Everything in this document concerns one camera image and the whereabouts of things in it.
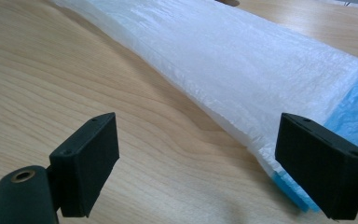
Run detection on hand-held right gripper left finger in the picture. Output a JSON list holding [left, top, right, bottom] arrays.
[[49, 112, 120, 218]]

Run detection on white trash bag blue rim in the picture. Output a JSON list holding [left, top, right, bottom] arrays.
[[48, 0, 358, 214]]

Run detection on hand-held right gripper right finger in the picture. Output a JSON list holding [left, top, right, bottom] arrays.
[[274, 112, 358, 220]]

